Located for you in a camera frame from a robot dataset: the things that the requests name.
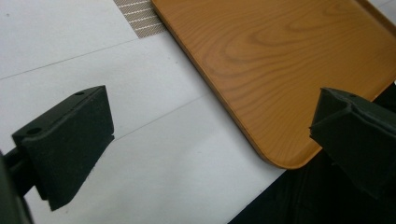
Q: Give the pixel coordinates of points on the wooden tray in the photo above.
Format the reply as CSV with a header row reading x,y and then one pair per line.
x,y
280,68

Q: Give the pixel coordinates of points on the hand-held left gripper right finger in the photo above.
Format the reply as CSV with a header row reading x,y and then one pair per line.
x,y
358,140

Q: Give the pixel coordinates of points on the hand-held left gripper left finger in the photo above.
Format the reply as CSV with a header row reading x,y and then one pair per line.
x,y
67,146

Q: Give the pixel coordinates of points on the beige striped woven mat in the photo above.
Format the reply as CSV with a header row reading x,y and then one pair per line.
x,y
141,17

